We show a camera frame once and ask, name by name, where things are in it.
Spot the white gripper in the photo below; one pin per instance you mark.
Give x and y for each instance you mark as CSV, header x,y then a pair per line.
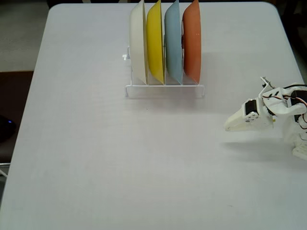
x,y
240,118

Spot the orange plate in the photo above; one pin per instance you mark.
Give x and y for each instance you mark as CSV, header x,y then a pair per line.
x,y
192,48

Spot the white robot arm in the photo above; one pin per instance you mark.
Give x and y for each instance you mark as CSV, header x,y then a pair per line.
x,y
279,109

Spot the light blue plate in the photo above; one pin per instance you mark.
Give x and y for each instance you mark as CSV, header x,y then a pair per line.
x,y
172,48

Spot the yellow plate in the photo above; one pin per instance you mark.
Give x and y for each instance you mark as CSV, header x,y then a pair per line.
x,y
155,48

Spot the cream white plate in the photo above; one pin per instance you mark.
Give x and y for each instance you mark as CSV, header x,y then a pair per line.
x,y
138,48

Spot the black device with blue light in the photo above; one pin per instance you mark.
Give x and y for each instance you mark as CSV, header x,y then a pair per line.
x,y
6,130

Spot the white metal frame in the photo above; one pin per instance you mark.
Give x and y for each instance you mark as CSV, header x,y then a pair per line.
x,y
3,164

